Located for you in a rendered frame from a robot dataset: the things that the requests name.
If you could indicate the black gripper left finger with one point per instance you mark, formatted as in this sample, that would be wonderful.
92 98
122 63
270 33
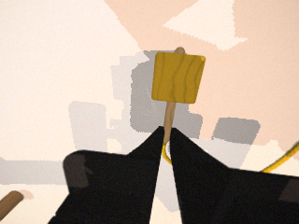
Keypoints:
134 173

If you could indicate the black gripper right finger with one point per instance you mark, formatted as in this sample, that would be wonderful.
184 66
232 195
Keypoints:
206 187

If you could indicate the brown wooden stick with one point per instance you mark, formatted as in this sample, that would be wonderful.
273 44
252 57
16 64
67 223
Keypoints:
9 202

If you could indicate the wooden stick with yellow string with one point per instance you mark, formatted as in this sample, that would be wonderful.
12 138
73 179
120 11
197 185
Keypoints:
168 121

